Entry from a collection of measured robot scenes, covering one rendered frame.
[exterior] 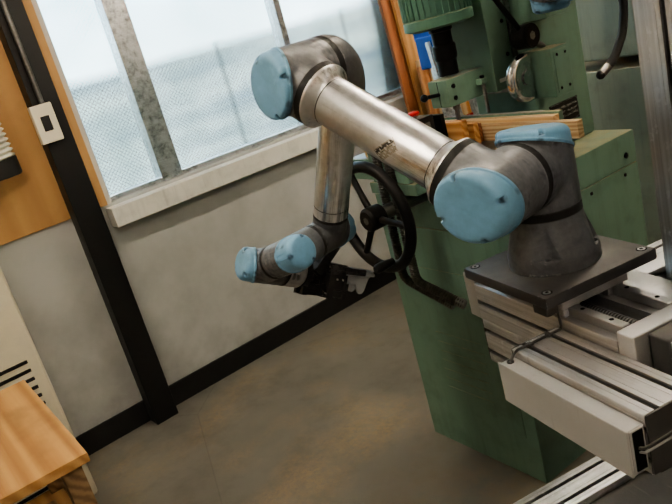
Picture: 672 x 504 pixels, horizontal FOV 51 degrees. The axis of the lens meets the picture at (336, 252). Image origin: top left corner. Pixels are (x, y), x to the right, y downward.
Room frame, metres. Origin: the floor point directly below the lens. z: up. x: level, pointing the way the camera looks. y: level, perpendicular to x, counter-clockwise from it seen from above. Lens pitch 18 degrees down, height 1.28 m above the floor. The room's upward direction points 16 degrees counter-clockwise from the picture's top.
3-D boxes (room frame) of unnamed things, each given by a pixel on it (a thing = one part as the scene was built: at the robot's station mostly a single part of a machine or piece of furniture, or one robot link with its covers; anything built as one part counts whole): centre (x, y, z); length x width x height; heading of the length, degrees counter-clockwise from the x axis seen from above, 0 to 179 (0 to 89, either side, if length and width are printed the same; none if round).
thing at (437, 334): (1.91, -0.51, 0.35); 0.58 x 0.45 x 0.71; 121
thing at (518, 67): (1.81, -0.58, 1.02); 0.12 x 0.03 x 0.12; 121
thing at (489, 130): (1.79, -0.44, 0.92); 0.60 x 0.02 x 0.04; 31
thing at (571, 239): (1.11, -0.35, 0.87); 0.15 x 0.15 x 0.10
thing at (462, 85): (1.86, -0.42, 1.03); 0.14 x 0.07 x 0.09; 121
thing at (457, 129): (1.83, -0.33, 0.94); 0.23 x 0.02 x 0.07; 31
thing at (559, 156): (1.10, -0.35, 0.98); 0.13 x 0.12 x 0.14; 131
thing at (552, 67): (1.81, -0.64, 1.02); 0.09 x 0.07 x 0.12; 31
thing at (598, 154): (1.91, -0.51, 0.76); 0.57 x 0.45 x 0.09; 121
